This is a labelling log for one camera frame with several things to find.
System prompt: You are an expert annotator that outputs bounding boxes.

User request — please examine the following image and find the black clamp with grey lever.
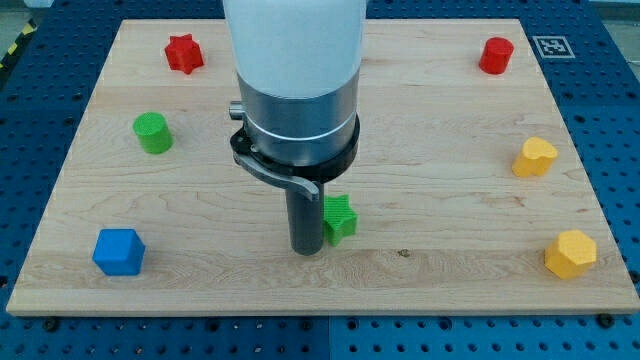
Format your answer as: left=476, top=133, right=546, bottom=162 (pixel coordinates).
left=230, top=116, right=360, bottom=201

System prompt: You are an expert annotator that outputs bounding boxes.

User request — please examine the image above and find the fiducial marker tag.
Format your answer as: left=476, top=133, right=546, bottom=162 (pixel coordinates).
left=532, top=35, right=575, bottom=59

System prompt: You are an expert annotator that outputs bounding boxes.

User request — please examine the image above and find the wooden board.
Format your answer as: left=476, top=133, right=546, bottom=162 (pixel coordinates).
left=7, top=19, right=639, bottom=317

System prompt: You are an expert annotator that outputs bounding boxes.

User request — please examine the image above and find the red cylinder block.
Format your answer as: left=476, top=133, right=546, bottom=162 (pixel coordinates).
left=479, top=37, right=515, bottom=75

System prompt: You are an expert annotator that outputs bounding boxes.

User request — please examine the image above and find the blue cube block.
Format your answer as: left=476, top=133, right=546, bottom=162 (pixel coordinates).
left=92, top=228, right=146, bottom=276

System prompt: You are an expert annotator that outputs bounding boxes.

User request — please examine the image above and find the green cylinder block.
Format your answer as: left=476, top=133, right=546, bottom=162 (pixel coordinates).
left=132, top=112, right=173, bottom=154

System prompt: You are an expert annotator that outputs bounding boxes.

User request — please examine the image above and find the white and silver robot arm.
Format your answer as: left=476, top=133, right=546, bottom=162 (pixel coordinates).
left=223, top=0, right=367, bottom=166

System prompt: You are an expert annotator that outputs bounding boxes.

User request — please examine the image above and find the green star block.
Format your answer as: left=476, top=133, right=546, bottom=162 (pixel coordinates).
left=323, top=194, right=358, bottom=247

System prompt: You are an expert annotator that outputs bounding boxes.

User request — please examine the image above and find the yellow heart block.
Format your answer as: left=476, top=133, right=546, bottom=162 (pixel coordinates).
left=511, top=137, right=559, bottom=177

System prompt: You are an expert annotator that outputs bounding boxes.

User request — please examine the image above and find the yellow hexagon block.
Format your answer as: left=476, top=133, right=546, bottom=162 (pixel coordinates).
left=544, top=229, right=598, bottom=279

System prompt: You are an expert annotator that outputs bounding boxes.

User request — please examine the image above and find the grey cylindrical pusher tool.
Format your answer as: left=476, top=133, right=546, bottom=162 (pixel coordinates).
left=285, top=182, right=324, bottom=256

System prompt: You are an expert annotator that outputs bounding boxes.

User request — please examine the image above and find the red star block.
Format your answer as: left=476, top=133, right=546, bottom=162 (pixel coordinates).
left=164, top=33, right=204, bottom=75

